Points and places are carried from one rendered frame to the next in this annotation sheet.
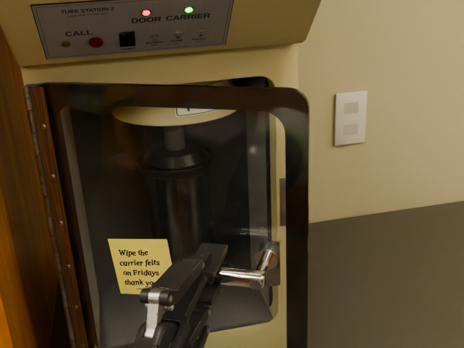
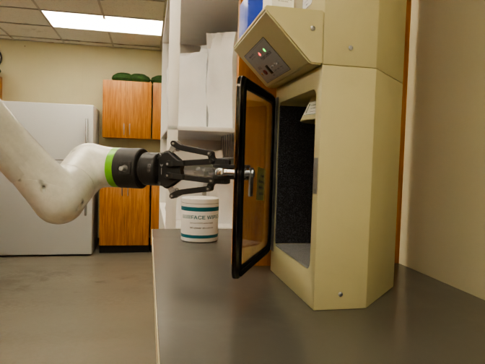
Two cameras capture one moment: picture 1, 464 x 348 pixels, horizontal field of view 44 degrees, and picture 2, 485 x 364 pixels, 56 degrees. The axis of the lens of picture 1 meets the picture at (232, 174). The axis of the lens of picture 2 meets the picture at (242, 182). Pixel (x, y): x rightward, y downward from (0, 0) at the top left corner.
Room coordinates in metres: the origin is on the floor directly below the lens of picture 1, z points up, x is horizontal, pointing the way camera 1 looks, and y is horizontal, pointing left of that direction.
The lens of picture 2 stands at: (0.54, -0.96, 1.23)
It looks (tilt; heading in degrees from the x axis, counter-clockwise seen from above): 3 degrees down; 90
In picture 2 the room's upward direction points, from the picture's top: 2 degrees clockwise
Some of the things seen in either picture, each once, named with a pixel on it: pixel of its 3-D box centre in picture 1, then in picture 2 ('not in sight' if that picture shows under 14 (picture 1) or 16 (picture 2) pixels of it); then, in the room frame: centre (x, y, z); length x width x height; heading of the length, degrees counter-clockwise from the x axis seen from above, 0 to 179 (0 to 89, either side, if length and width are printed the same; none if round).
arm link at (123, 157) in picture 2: not in sight; (133, 167); (0.29, 0.09, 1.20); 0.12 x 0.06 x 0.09; 74
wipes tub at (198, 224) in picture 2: not in sight; (199, 218); (0.40, 0.64, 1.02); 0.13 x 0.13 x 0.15
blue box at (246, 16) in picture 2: not in sight; (264, 19); (0.59, 0.14, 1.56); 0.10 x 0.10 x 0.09; 12
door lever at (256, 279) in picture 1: (229, 267); (233, 172); (0.53, 0.01, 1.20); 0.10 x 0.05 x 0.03; 74
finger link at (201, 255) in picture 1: (197, 262); (219, 157); (0.49, 0.04, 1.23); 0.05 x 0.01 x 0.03; 165
